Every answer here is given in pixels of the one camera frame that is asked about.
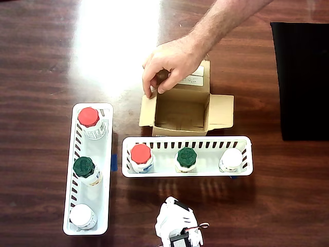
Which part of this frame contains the green-capped bottle from basket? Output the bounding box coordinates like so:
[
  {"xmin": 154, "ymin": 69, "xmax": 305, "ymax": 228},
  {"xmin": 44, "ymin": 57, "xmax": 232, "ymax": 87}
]
[
  {"xmin": 72, "ymin": 156, "xmax": 103, "ymax": 186},
  {"xmin": 174, "ymin": 147, "xmax": 198, "ymax": 173}
]

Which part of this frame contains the small cardboard box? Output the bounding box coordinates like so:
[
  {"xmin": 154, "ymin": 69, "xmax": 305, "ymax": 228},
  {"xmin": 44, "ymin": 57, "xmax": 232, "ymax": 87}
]
[{"xmin": 138, "ymin": 59, "xmax": 235, "ymax": 137}]

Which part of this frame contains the tanned hairy person's forearm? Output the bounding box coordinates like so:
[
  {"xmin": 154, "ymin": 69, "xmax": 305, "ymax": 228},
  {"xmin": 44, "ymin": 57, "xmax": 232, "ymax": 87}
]
[{"xmin": 189, "ymin": 0, "xmax": 275, "ymax": 52}]

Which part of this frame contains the white plastic basket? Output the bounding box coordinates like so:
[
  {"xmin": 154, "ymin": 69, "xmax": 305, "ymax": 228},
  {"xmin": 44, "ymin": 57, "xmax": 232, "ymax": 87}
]
[
  {"xmin": 62, "ymin": 102, "xmax": 114, "ymax": 236},
  {"xmin": 121, "ymin": 135, "xmax": 254, "ymax": 178}
]

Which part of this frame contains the white-capped bottle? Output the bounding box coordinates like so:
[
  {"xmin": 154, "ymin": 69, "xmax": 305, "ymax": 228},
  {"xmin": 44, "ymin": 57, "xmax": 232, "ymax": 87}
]
[
  {"xmin": 218, "ymin": 148, "xmax": 244, "ymax": 172},
  {"xmin": 69, "ymin": 203, "xmax": 98, "ymax": 230}
]

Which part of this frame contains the tanned hairy person's hand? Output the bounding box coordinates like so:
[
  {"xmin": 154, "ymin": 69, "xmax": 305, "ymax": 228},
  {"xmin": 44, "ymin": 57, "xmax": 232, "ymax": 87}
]
[{"xmin": 142, "ymin": 34, "xmax": 218, "ymax": 99}]

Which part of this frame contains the black cloth mat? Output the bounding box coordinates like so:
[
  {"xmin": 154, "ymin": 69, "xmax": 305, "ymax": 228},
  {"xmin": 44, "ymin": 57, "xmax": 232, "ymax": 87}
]
[{"xmin": 269, "ymin": 22, "xmax": 329, "ymax": 142}]

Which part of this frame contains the red and white robot cable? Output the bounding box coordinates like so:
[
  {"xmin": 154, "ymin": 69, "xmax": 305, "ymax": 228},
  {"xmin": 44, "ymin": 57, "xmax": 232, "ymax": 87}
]
[{"xmin": 190, "ymin": 222, "xmax": 210, "ymax": 231}]

